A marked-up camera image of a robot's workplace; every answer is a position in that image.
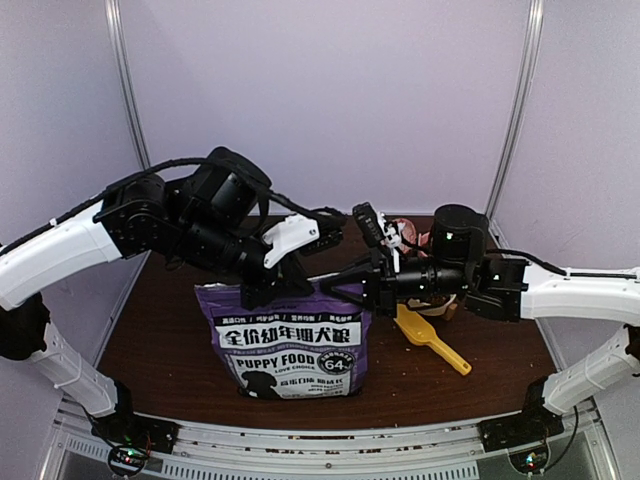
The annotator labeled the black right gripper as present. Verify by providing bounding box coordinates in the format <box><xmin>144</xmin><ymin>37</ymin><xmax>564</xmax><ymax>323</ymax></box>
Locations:
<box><xmin>319</xmin><ymin>246</ymin><xmax>472</xmax><ymax>320</ymax></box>

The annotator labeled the purple pet food bag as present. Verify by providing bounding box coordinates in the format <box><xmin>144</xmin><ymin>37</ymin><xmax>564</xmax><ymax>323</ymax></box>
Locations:
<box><xmin>195</xmin><ymin>279</ymin><xmax>372</xmax><ymax>400</ymax></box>

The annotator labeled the yellow plastic food scoop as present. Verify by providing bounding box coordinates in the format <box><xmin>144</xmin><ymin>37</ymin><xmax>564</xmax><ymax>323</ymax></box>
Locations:
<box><xmin>394</xmin><ymin>304</ymin><xmax>472</xmax><ymax>376</ymax></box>

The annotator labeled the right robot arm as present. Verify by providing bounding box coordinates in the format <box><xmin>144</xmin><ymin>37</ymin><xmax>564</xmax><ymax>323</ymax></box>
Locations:
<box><xmin>320</xmin><ymin>203</ymin><xmax>639</xmax><ymax>442</ymax></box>

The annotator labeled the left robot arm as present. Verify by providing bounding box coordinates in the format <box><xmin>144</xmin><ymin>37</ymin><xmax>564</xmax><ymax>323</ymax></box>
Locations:
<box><xmin>1</xmin><ymin>147</ymin><xmax>321</xmax><ymax>444</ymax></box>

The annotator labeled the pink cat-ear pet bowl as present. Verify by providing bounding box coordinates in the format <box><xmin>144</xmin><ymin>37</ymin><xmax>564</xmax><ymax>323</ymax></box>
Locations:
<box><xmin>417</xmin><ymin>232</ymin><xmax>430</xmax><ymax>248</ymax></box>

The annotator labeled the cream cat-ear pet bowl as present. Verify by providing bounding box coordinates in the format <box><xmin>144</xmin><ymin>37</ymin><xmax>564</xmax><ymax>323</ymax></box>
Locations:
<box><xmin>406</xmin><ymin>295</ymin><xmax>457</xmax><ymax>318</ymax></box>

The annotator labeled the red patterned ceramic bowl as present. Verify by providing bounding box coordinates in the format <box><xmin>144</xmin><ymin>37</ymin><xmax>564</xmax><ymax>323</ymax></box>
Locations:
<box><xmin>395</xmin><ymin>217</ymin><xmax>418</xmax><ymax>255</ymax></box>

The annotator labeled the brown kibble in cream bowl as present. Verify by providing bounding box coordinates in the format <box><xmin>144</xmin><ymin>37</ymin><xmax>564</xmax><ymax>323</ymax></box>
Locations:
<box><xmin>424</xmin><ymin>295</ymin><xmax>451</xmax><ymax>307</ymax></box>

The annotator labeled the wooden stand under cream bowl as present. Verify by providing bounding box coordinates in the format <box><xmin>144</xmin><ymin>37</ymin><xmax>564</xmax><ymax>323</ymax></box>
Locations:
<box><xmin>442</xmin><ymin>303</ymin><xmax>458</xmax><ymax>321</ymax></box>

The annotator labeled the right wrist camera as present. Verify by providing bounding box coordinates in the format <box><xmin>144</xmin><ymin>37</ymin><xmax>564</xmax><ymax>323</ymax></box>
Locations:
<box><xmin>352</xmin><ymin>202</ymin><xmax>403</xmax><ymax>249</ymax></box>

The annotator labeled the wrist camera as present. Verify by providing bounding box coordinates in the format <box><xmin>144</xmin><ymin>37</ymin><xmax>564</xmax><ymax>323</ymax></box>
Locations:
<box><xmin>261</xmin><ymin>208</ymin><xmax>347</xmax><ymax>269</ymax></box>
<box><xmin>352</xmin><ymin>202</ymin><xmax>403</xmax><ymax>249</ymax></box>

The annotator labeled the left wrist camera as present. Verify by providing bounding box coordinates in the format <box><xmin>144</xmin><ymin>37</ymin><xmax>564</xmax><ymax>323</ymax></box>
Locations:
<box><xmin>261</xmin><ymin>208</ymin><xmax>347</xmax><ymax>269</ymax></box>

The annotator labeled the black braided left cable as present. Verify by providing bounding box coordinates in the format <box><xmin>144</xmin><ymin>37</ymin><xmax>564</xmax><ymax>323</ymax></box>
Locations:
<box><xmin>0</xmin><ymin>157</ymin><xmax>346</xmax><ymax>251</ymax></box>

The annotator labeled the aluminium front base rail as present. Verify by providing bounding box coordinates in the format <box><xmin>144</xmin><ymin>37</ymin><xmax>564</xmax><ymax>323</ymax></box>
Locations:
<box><xmin>35</xmin><ymin>397</ymin><xmax>622</xmax><ymax>479</ymax></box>

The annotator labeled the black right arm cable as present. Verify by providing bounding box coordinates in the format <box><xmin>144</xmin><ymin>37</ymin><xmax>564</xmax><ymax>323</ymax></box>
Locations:
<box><xmin>484</xmin><ymin>247</ymin><xmax>640</xmax><ymax>281</ymax></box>

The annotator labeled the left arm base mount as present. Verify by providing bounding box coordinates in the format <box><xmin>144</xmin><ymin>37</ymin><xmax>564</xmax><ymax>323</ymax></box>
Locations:
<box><xmin>85</xmin><ymin>381</ymin><xmax>179</xmax><ymax>478</ymax></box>

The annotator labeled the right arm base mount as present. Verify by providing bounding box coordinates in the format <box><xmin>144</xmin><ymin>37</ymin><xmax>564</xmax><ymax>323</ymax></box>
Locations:
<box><xmin>477</xmin><ymin>377</ymin><xmax>564</xmax><ymax>477</ymax></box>

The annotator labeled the aluminium corner post right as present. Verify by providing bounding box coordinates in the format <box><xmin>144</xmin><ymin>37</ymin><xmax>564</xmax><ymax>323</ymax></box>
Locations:
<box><xmin>485</xmin><ymin>0</ymin><xmax>545</xmax><ymax>221</ymax></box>

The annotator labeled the aluminium corner post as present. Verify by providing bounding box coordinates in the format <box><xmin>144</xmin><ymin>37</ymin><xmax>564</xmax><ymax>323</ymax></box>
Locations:
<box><xmin>485</xmin><ymin>0</ymin><xmax>545</xmax><ymax>221</ymax></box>
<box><xmin>104</xmin><ymin>0</ymin><xmax>151</xmax><ymax>169</ymax></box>

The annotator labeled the aluminium corner post left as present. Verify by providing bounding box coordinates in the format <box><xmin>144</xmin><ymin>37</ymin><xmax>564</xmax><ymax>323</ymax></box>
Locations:
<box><xmin>104</xmin><ymin>0</ymin><xmax>151</xmax><ymax>169</ymax></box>

